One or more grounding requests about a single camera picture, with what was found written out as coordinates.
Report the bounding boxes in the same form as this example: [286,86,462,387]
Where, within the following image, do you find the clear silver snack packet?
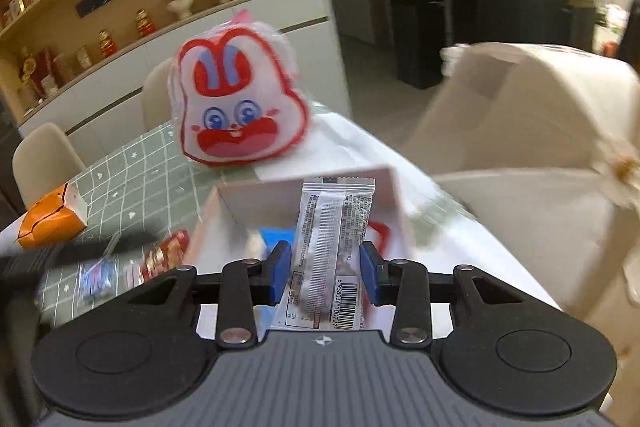
[271,176,375,331]

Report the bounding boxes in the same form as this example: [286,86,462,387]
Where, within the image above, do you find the pink storage box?
[182,164,417,343]

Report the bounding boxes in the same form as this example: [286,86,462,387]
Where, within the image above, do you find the orange tissue box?
[16,183,88,251]

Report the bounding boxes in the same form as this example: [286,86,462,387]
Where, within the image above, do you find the blue purple snack packet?
[75,256,118,308]

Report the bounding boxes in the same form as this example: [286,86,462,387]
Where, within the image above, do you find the red snack packet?
[126,230,190,288]

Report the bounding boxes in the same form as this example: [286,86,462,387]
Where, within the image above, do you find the beige dining chair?
[141,58,172,130]
[12,122,86,208]

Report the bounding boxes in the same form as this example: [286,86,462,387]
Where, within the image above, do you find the green grid tablecloth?
[34,105,331,329]

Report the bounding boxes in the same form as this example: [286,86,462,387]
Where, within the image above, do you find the red white bunny bag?
[167,10,311,167]

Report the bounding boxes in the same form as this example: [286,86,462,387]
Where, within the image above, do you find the beige sofa armchair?
[404,42,639,357]

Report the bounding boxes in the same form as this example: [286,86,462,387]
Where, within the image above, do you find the black water dispenser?
[390,0,446,90]

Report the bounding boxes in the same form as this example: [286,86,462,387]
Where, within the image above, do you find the white small vase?
[166,0,194,20]

